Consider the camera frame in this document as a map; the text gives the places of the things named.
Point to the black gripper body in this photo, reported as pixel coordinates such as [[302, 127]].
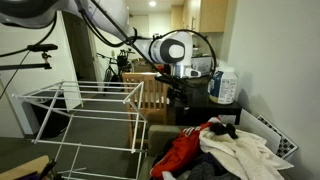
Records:
[[181, 95]]

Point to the red shorts with white stripes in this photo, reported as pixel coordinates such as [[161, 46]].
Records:
[[180, 150]]

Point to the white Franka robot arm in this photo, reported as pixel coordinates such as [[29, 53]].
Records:
[[170, 50]]

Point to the black side table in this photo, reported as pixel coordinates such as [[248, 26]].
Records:
[[200, 110]]

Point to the pile of clothes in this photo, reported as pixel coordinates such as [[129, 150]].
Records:
[[160, 133]]

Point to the wooden slatted chair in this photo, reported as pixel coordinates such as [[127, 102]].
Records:
[[146, 78]]

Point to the large blue label protein tub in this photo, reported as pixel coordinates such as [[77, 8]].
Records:
[[223, 86]]

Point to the black sock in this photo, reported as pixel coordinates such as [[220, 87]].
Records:
[[223, 129]]

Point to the black garment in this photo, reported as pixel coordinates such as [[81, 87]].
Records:
[[203, 158]]

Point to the dark grey knit garment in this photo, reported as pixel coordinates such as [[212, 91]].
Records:
[[203, 171]]

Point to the black bicycle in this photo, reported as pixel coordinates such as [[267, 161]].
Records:
[[121, 63]]

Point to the small white garment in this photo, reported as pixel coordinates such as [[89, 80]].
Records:
[[167, 175]]

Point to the white flat board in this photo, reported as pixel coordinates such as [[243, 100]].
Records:
[[256, 130]]

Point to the cream fleece towel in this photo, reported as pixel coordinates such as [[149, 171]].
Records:
[[246, 153]]

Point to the round ceiling light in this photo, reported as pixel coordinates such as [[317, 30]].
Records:
[[152, 3]]

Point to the checkerboard calibration board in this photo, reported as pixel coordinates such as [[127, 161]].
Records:
[[285, 145]]

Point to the black floor box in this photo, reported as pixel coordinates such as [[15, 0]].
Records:
[[50, 120]]

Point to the black clamp tool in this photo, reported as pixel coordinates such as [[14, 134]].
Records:
[[46, 168]]

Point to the light brown wooden board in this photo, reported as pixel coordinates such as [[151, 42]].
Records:
[[20, 168]]

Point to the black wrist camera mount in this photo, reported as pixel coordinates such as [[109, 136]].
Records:
[[166, 81]]

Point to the light wooden wall cabinet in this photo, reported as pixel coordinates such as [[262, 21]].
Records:
[[206, 15]]

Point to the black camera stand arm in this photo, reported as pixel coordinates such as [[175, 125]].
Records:
[[41, 47]]

